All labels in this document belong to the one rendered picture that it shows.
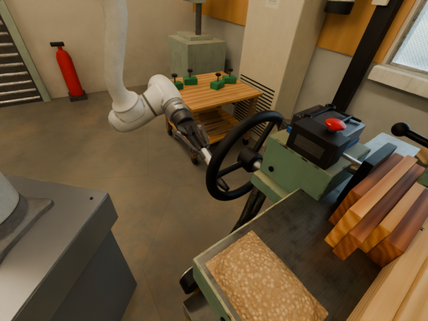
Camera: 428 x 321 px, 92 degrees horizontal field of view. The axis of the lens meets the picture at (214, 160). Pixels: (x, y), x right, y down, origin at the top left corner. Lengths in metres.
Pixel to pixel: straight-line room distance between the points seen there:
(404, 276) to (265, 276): 0.16
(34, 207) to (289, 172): 0.60
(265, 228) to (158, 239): 1.07
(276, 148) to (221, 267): 0.24
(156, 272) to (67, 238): 0.75
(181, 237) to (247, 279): 1.09
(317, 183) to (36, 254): 0.58
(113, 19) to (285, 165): 0.59
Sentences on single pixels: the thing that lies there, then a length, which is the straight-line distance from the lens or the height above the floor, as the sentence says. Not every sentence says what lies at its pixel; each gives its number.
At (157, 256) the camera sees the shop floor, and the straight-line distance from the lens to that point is 1.31.
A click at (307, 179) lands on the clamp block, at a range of 0.40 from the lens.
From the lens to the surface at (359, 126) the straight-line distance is 0.45.
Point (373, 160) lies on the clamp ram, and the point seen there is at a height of 0.99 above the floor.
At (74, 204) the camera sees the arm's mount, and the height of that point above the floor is 0.72.
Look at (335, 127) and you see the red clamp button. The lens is 0.37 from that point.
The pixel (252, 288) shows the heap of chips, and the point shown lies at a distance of 0.27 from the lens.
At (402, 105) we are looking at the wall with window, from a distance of 1.74.
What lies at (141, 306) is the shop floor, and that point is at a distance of 1.24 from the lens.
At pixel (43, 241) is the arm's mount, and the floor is 0.71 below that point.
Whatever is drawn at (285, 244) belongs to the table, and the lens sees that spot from 0.33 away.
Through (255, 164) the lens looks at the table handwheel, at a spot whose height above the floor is 0.82.
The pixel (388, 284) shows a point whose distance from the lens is 0.32.
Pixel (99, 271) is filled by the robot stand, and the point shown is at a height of 0.43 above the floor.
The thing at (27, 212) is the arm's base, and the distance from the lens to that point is 0.67.
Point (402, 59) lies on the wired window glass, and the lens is 1.80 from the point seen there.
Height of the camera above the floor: 1.18
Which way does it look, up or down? 41 degrees down
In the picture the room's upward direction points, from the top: 5 degrees clockwise
